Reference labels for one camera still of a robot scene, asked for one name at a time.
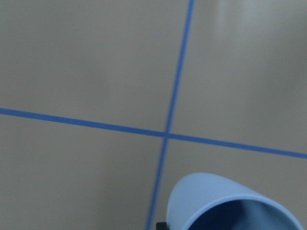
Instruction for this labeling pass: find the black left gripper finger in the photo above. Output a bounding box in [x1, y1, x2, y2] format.
[156, 222, 167, 230]

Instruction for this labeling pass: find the light blue plastic cup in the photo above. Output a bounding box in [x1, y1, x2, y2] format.
[166, 173, 303, 230]

